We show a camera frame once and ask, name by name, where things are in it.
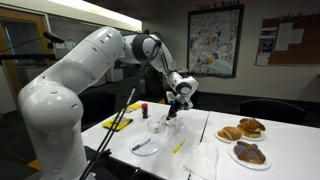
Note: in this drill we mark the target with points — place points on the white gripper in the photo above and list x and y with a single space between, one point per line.
177 102

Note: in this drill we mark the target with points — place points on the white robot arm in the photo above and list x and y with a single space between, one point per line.
52 110

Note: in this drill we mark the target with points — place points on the glass container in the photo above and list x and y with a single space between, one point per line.
156 126

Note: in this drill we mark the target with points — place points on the red capped small bottle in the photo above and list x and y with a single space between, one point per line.
144 110

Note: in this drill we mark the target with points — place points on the potted green plant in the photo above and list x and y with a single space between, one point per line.
153 82

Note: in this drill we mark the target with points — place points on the yellow marker pen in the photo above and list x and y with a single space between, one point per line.
178 147

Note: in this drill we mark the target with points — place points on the white plate with knife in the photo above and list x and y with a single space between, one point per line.
149 149

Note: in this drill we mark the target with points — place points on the yellow Crayola marker box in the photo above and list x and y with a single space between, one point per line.
117 126

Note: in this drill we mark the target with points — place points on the golden bun on plate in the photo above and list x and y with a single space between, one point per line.
230 133

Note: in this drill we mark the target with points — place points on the brown bread on plate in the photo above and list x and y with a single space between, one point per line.
250 127

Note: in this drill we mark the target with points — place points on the framed map poster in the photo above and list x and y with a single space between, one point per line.
213 40

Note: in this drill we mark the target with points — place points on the dark chocolate bread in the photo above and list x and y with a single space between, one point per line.
249 153

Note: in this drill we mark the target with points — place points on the black office chair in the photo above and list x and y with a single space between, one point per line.
274 110

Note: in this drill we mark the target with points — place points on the cork bulletin board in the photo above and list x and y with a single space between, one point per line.
290 40

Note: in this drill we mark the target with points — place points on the black handled knife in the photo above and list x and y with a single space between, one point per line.
140 145

